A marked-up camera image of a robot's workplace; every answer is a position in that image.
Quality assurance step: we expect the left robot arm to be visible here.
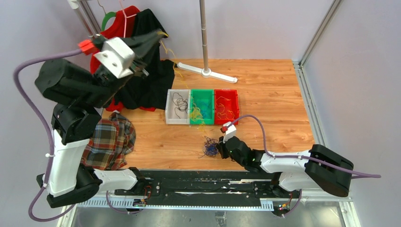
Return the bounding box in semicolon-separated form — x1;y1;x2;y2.
35;29;167;208

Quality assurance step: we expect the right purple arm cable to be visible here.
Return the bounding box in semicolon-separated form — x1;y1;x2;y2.
220;114;382;218

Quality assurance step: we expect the white stand with pole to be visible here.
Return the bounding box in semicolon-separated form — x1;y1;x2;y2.
177;0;238;84

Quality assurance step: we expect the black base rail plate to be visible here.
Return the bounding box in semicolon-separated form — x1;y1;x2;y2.
109;170;299;208

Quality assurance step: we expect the black shirt on hanger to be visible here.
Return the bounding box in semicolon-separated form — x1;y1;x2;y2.
114;9;174;110

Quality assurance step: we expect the red shirt on hanger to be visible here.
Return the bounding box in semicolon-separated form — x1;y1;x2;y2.
101;6;140;113

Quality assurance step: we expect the green plastic bin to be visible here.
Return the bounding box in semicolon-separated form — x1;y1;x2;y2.
189;89;214;125

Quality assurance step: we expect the white clothes rack pole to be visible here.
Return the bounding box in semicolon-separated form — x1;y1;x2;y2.
67;0;101;38

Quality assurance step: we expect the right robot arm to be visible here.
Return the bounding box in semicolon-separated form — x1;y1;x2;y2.
216;137;354;197

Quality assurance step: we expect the white plastic bin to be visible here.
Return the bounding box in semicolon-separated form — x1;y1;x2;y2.
165;89;191;125

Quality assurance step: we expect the red plastic bin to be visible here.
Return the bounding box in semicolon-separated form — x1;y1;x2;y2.
214;89;240;125

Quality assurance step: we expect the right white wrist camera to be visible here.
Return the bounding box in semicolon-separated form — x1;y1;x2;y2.
220;122;236;143

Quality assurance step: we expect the pink clothes hanger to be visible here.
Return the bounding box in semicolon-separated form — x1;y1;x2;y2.
119;0;137;38

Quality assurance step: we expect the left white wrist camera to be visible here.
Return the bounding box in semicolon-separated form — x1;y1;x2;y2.
94;37;135;79

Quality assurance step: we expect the plaid flannel shirt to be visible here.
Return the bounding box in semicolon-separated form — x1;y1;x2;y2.
81;113;136;170

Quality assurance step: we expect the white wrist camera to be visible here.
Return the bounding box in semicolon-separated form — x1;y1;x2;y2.
94;37;135;79
220;122;236;143

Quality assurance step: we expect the coloured cable bundle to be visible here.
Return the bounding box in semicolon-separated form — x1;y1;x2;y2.
199;136;220;159

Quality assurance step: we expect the green clothes hanger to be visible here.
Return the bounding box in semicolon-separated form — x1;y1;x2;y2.
101;12;116;31

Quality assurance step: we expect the yellow cable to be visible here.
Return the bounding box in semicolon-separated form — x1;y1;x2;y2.
157;30;208;132

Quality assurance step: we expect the brown cable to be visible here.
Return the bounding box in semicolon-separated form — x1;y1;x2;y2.
171;91;189;120

